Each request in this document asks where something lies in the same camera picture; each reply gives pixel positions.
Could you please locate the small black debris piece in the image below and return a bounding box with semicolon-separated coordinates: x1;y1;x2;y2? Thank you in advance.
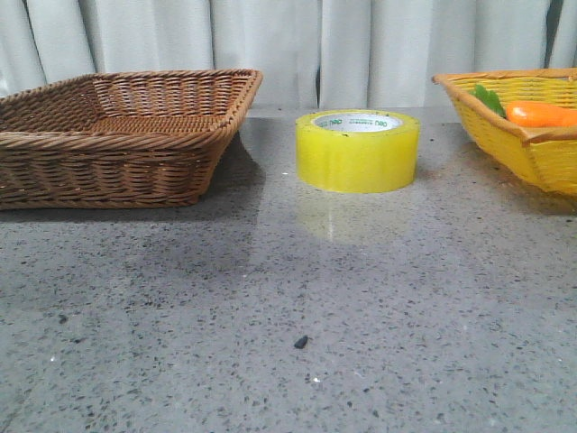
294;336;308;349

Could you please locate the white curtain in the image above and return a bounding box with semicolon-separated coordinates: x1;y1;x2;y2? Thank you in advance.
1;1;576;109

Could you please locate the yellow wicker basket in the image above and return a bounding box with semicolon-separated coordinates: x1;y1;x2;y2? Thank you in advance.
432;67;576;196

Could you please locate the orange toy carrot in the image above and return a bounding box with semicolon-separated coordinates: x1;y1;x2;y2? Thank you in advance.
467;84;577;129

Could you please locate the yellow tape roll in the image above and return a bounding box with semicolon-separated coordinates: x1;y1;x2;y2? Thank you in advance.
296;109;420;193

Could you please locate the brown wicker basket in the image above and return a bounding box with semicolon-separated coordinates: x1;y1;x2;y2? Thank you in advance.
1;69;262;210

